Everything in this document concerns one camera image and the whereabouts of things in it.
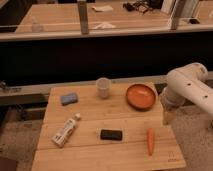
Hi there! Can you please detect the white squeeze bottle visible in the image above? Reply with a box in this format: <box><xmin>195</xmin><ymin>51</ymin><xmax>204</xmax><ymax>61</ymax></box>
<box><xmin>52</xmin><ymin>113</ymin><xmax>81</xmax><ymax>148</ymax></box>

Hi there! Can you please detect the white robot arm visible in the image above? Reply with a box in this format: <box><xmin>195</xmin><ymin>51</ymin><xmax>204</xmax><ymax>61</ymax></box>
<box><xmin>160</xmin><ymin>62</ymin><xmax>213</xmax><ymax>125</ymax></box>

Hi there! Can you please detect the orange ceramic bowl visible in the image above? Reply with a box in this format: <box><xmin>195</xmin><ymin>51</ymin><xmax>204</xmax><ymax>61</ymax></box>
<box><xmin>126</xmin><ymin>84</ymin><xmax>156</xmax><ymax>110</ymax></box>

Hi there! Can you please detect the clear bottle on far table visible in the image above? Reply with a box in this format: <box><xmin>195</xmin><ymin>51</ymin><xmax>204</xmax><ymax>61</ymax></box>
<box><xmin>31</xmin><ymin>17</ymin><xmax>43</xmax><ymax>32</ymax></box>

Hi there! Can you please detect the orange carrot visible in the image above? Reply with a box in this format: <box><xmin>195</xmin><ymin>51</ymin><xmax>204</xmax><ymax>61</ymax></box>
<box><xmin>147</xmin><ymin>128</ymin><xmax>155</xmax><ymax>156</ymax></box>

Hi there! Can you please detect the wooden work board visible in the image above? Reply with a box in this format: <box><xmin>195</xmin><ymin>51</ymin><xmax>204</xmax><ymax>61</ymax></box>
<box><xmin>32</xmin><ymin>85</ymin><xmax>186</xmax><ymax>171</ymax></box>

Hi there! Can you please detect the black rectangular block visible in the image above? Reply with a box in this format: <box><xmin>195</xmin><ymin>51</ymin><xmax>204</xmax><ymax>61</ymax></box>
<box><xmin>100</xmin><ymin>129</ymin><xmax>123</xmax><ymax>141</ymax></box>

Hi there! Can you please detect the white plastic cup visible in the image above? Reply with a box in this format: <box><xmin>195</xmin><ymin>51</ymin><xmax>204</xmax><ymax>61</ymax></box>
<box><xmin>96</xmin><ymin>77</ymin><xmax>111</xmax><ymax>99</ymax></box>

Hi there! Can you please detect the blue sponge block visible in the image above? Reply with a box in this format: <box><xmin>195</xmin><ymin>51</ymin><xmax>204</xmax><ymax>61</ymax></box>
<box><xmin>60</xmin><ymin>93</ymin><xmax>78</xmax><ymax>106</ymax></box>

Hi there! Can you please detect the white crumpled paper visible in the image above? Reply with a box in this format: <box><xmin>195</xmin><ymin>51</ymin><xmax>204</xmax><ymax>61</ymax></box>
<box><xmin>92</xmin><ymin>22</ymin><xmax>116</xmax><ymax>29</ymax></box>

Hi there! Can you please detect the white paper sheet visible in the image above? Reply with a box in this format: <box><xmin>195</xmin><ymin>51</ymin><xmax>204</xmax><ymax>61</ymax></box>
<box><xmin>92</xmin><ymin>5</ymin><xmax>113</xmax><ymax>12</ymax></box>

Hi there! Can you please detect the grey vertical post right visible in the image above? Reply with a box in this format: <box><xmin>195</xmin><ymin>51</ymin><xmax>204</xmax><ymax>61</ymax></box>
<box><xmin>169</xmin><ymin>0</ymin><xmax>186</xmax><ymax>30</ymax></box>

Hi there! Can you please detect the grey vertical post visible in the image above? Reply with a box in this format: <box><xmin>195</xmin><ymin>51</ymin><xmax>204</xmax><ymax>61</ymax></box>
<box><xmin>169</xmin><ymin>0</ymin><xmax>186</xmax><ymax>30</ymax></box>
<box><xmin>77</xmin><ymin>0</ymin><xmax>89</xmax><ymax>34</ymax></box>

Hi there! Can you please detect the black cables bundle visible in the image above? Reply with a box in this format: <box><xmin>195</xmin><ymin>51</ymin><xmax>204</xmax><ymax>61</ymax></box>
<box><xmin>122</xmin><ymin>0</ymin><xmax>155</xmax><ymax>14</ymax></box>

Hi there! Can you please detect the grey metal rail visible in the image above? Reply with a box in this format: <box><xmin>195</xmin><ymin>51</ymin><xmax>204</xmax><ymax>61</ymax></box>
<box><xmin>0</xmin><ymin>75</ymin><xmax>213</xmax><ymax>105</ymax></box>

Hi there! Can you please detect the grey vertical post left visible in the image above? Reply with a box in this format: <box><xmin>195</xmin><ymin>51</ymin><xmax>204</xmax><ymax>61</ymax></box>
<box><xmin>77</xmin><ymin>0</ymin><xmax>89</xmax><ymax>34</ymax></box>

